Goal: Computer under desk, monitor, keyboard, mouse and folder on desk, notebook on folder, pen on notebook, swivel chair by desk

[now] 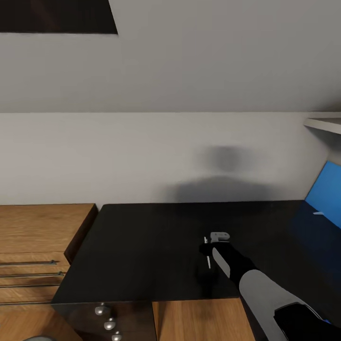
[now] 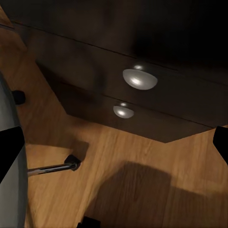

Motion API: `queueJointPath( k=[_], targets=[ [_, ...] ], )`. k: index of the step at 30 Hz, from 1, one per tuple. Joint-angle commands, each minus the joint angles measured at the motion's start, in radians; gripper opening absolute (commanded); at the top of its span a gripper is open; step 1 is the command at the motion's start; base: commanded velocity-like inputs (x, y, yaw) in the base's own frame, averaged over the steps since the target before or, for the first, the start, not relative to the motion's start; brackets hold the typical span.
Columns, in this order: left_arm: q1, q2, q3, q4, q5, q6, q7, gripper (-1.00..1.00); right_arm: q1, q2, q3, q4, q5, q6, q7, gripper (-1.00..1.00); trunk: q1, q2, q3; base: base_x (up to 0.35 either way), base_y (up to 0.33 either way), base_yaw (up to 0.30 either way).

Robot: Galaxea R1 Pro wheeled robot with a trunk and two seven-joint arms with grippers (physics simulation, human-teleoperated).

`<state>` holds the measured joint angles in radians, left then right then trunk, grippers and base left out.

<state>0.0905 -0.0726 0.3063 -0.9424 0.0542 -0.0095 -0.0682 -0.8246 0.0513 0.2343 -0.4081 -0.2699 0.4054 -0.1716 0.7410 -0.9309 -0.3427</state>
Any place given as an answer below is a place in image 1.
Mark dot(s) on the room divider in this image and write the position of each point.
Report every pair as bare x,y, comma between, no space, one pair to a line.
325,194

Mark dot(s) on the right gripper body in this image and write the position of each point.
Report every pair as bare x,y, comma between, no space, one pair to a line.
207,249

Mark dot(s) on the fixed window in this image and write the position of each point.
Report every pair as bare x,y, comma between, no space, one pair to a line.
57,17

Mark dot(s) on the cabinet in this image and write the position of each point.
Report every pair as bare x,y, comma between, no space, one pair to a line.
113,322
38,243

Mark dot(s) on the desk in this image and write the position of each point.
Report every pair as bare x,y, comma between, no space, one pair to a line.
150,253

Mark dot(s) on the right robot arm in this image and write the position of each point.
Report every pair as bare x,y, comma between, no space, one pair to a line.
282,315

